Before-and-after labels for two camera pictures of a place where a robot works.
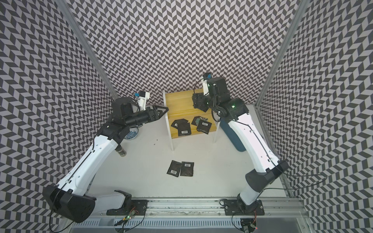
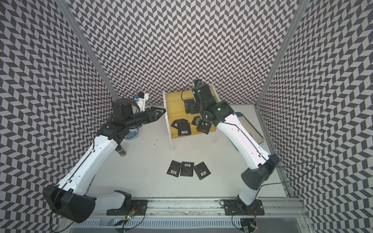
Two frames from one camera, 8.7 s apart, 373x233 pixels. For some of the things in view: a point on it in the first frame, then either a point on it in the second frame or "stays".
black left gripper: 157,115 stays
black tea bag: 187,169 stays
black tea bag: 174,168 stays
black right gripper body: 203,102 -> 194,107
